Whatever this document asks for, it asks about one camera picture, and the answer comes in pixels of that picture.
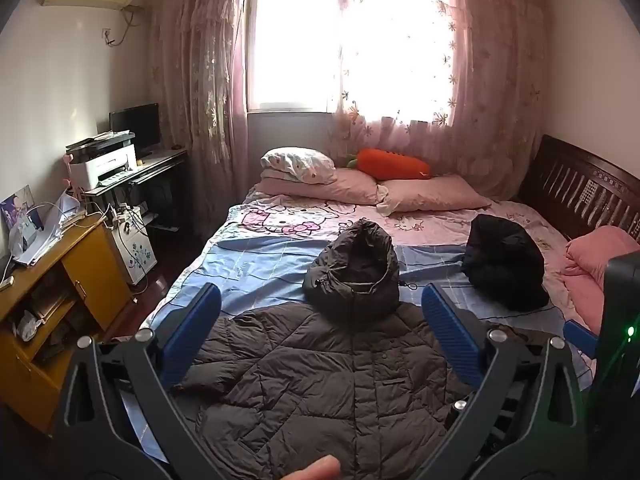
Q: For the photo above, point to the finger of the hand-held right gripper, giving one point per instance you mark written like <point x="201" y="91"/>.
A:
<point x="580" y="338"/>

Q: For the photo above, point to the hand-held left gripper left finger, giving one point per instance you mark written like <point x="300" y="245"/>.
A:
<point x="192" y="330"/>

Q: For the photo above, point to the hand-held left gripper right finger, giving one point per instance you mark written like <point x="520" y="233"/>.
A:
<point x="450" y="330"/>

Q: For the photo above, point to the brown quilted down jacket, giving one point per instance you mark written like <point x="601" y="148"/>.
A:
<point x="320" y="375"/>

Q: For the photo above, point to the person's left hand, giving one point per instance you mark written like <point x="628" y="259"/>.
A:
<point x="317" y="470"/>

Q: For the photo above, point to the pink blanket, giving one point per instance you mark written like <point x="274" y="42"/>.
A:
<point x="590" y="260"/>

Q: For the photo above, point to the black jacket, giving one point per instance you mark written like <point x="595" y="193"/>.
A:
<point x="505" y="265"/>

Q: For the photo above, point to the cartoon printed bedsheet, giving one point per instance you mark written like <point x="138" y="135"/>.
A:
<point x="260" y="260"/>

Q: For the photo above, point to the white floral small cabinet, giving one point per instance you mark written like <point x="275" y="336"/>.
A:
<point x="135" y="250"/>

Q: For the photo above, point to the yellow wooden cabinet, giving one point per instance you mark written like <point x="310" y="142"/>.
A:
<point x="95" y="270"/>

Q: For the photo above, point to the pink pillow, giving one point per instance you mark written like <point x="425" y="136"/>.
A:
<point x="435" y="194"/>
<point x="340" y="187"/>

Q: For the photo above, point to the black computer desk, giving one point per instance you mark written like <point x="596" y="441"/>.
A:
<point x="165" y="195"/>

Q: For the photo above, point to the dark wooden headboard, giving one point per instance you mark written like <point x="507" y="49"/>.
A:
<point x="575" y="185"/>

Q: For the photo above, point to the orange carrot plush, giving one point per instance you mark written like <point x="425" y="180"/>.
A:
<point x="392" y="164"/>

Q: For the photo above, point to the papers and photos on cabinet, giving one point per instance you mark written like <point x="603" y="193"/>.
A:
<point x="30" y="240"/>

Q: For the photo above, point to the white printer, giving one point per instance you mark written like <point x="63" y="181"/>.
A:
<point x="107" y="162"/>

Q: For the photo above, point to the white printed pillow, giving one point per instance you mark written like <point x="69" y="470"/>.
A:
<point x="300" y="162"/>

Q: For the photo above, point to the photo picture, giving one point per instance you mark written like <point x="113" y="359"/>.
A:
<point x="17" y="205"/>

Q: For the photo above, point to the black computer monitor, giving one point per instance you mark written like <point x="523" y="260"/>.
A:
<point x="135" y="122"/>

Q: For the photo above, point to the pink floral lace curtain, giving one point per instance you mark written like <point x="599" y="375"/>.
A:
<point x="200" y="85"/>
<point x="495" y="85"/>

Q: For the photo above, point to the window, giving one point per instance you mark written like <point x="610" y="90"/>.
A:
<point x="300" y="35"/>

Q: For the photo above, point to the wall socket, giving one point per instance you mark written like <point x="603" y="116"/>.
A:
<point x="107" y="35"/>

